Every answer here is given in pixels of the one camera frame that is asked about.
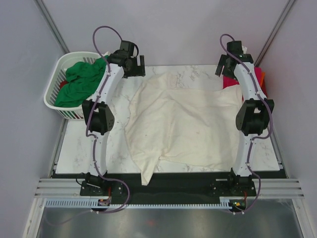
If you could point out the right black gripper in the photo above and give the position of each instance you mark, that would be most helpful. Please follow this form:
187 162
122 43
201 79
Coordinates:
223 62

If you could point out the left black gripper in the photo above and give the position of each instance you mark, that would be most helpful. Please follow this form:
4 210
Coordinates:
139 71

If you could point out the cream white t shirt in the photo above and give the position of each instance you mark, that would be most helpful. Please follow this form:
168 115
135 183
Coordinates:
182 125

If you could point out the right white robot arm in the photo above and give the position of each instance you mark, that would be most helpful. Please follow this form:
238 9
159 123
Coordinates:
254 116

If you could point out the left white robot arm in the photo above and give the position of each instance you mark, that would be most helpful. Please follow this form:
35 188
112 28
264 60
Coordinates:
99 119

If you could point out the folded magenta t shirt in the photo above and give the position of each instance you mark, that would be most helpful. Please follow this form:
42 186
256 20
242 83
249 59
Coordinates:
230 81

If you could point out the folded orange t shirt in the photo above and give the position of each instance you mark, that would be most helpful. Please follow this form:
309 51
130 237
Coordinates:
261 79

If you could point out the folded dark red t shirt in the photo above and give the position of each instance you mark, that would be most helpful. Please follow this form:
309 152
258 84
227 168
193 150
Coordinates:
263 87

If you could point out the green t shirt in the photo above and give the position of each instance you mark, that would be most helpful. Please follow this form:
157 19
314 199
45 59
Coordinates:
82 80

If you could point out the red t shirt in basket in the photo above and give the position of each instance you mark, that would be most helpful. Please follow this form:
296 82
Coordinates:
62 84

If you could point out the white plastic laundry basket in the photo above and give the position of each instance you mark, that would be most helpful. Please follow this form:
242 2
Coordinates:
58 75

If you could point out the right corner metal profile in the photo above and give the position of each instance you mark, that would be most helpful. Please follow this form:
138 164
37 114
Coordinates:
275 30

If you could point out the corner metal profile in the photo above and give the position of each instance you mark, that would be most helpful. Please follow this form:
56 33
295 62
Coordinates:
275 30
52 25

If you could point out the left corner metal profile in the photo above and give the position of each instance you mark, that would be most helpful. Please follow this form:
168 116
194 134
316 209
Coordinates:
52 25

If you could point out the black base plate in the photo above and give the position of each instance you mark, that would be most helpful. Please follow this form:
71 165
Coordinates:
163 187

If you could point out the white slotted cable duct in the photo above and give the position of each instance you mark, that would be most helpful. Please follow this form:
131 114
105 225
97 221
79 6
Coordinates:
95 203

